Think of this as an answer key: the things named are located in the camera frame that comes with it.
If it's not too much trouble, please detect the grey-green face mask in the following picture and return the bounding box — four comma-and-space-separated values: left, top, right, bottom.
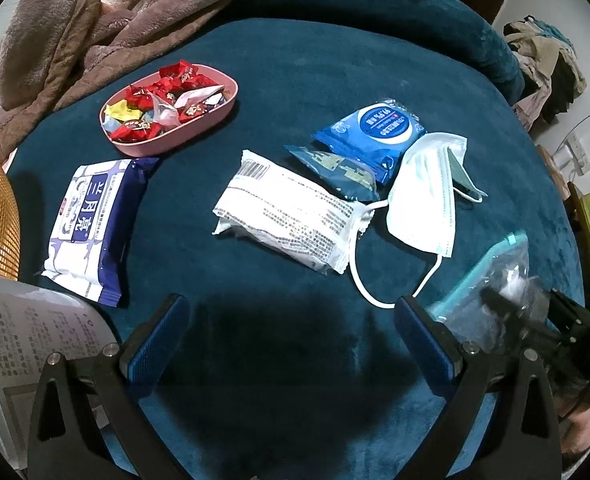
447, 152, 490, 204

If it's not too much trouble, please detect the white power strip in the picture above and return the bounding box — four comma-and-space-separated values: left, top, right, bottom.
555, 135, 590, 176

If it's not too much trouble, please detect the clear zip bag teal seal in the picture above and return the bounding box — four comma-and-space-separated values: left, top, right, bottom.
427, 231, 556, 356

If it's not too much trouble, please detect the white face mask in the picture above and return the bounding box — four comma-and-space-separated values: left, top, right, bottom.
350, 132, 470, 308

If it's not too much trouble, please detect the pile of clothes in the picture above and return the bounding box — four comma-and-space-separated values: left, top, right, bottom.
502, 17, 588, 133

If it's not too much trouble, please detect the small dark blue packet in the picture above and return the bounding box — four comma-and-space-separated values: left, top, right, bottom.
283, 144, 380, 203

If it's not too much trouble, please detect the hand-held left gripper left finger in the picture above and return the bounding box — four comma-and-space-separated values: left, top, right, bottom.
27, 294, 193, 480

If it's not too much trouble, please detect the blue wipes pack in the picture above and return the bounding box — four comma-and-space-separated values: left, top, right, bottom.
311, 99, 430, 184

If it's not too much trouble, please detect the pile of wrapped candies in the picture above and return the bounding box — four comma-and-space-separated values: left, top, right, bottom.
102, 60, 236, 143

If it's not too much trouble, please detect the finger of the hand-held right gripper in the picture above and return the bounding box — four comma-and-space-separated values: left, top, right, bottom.
481, 284, 560, 343
550, 287, 590, 333

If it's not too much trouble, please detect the purple and white wipes pack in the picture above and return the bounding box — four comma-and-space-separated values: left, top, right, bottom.
41, 156, 162, 308

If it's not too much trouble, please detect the person's right hand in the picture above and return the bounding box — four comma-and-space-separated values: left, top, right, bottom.
557, 400, 590, 468

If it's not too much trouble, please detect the white printed packet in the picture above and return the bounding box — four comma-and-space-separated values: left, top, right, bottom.
211, 149, 376, 276

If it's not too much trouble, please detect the brown fleece blanket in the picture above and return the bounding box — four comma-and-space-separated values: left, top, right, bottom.
0, 0, 296, 161

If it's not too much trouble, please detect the pink oval tray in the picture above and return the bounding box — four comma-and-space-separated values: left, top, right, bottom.
99, 62, 240, 157

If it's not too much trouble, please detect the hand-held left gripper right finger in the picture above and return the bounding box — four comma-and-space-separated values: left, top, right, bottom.
390, 295, 560, 480

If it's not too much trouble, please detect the printed paper booklet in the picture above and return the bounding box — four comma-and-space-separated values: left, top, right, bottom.
0, 270, 120, 466

